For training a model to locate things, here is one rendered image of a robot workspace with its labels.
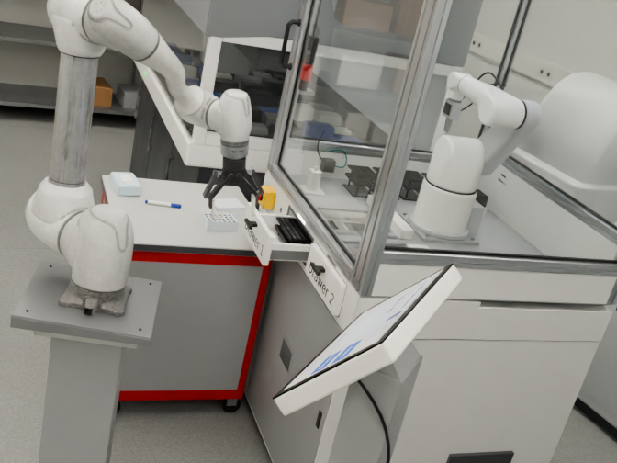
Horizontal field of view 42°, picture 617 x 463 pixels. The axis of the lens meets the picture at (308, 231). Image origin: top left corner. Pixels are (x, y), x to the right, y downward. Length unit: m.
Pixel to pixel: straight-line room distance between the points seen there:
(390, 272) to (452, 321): 0.30
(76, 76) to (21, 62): 4.46
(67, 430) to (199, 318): 0.73
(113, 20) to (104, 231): 0.56
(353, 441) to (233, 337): 1.23
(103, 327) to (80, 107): 0.60
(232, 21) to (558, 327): 1.72
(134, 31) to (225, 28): 1.25
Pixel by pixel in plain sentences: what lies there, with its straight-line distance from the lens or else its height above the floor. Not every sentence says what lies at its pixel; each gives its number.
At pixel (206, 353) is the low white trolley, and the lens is 3.10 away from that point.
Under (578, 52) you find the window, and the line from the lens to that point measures 2.38.
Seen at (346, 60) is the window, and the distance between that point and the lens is 2.60.
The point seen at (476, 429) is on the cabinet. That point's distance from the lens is 2.86.
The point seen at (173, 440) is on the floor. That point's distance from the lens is 3.15.
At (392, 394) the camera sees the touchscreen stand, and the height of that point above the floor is 0.98.
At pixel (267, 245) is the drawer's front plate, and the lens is 2.62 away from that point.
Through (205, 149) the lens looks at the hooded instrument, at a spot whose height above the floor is 0.89.
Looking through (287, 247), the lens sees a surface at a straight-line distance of 2.66.
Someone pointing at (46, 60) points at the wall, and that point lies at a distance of 6.74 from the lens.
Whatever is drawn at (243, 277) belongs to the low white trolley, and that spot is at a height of 0.64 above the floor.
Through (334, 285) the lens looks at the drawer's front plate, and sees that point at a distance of 2.44.
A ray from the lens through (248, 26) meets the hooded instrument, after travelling 3.35.
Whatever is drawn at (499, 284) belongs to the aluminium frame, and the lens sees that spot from 2.54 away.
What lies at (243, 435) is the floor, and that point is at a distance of 3.23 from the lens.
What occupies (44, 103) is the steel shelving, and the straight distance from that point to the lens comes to 6.32.
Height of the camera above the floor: 1.96
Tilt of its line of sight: 22 degrees down
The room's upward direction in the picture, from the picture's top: 13 degrees clockwise
